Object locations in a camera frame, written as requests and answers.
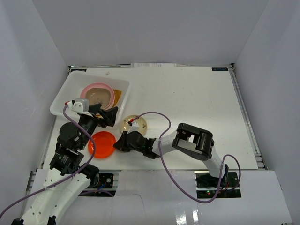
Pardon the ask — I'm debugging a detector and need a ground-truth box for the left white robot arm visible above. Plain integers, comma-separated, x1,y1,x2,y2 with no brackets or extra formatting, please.
12,100,118,225

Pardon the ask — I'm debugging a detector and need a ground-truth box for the dark table label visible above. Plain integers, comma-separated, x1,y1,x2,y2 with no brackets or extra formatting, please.
70,68,87,73
211,67,228,72

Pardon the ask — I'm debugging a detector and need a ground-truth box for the brown square dish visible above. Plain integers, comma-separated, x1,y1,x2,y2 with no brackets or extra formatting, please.
85,88,111,109

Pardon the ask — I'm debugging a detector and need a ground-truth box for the beige patterned small plate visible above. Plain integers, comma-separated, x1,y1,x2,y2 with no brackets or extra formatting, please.
120,115,148,135

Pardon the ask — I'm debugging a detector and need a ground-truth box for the woven fan-shaped basket plate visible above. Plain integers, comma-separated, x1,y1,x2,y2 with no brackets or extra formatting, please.
107,89,122,109

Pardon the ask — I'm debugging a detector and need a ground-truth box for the left dark table label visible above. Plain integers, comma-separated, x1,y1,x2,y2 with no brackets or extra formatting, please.
70,68,87,73

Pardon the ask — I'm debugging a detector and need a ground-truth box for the orange round plate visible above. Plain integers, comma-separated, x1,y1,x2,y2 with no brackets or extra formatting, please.
92,131,116,158

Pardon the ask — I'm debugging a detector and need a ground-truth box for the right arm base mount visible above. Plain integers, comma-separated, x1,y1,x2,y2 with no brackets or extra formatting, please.
195,172,241,199

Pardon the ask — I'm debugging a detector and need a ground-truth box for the paper sheet at back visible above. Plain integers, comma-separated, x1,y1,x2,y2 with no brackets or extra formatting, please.
131,63,177,68

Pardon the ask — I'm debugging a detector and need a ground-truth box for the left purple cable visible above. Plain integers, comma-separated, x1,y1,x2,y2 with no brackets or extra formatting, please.
0,104,97,223

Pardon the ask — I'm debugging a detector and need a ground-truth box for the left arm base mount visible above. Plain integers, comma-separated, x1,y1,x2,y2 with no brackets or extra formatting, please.
87,173,115,196

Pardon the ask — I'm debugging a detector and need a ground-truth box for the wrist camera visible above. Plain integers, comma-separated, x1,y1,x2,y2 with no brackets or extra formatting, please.
65,98,91,116
127,119,139,128

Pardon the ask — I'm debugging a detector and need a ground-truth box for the white plastic bin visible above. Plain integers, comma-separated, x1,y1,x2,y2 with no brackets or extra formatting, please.
50,69,132,129

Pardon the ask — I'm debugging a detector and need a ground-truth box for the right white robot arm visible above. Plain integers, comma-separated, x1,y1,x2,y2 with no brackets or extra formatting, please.
113,121,229,187

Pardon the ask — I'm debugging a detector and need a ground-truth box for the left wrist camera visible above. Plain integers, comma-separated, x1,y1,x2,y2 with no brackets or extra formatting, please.
65,98,91,116

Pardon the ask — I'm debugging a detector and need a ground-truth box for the pink round plate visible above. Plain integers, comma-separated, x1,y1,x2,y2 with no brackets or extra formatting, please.
80,82,114,110

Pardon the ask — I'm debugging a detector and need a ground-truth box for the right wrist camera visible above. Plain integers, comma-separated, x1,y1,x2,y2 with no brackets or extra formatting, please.
127,119,139,128

